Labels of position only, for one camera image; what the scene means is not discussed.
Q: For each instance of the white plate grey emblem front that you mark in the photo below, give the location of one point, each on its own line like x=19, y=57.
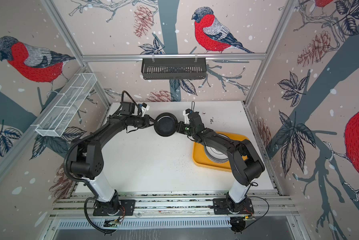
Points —
x=215, y=156

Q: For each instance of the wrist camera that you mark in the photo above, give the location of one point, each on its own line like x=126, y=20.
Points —
x=144, y=108
x=186, y=114

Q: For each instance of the white mesh wall shelf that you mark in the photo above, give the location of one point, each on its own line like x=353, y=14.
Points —
x=59, y=117

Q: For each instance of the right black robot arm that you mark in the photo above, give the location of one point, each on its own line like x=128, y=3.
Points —
x=244, y=161

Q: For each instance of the yellow plastic bin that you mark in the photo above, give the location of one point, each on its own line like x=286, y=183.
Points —
x=201, y=160

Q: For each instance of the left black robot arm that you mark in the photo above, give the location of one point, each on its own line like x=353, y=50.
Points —
x=84, y=162

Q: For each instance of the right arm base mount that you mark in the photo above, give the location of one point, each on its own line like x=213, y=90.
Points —
x=228, y=207

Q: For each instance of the small black plate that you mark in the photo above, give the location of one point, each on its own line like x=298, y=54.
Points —
x=165, y=124

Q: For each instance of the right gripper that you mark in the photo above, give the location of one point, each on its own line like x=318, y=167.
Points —
x=181, y=128

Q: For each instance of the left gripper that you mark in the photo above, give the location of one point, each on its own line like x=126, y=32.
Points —
x=147, y=121

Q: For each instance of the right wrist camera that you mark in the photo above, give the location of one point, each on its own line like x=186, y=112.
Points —
x=186, y=114

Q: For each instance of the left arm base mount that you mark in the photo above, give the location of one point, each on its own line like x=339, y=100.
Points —
x=117, y=208

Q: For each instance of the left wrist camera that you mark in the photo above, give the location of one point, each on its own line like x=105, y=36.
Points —
x=144, y=108

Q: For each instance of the black wire wall basket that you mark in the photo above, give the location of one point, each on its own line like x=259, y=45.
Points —
x=174, y=69

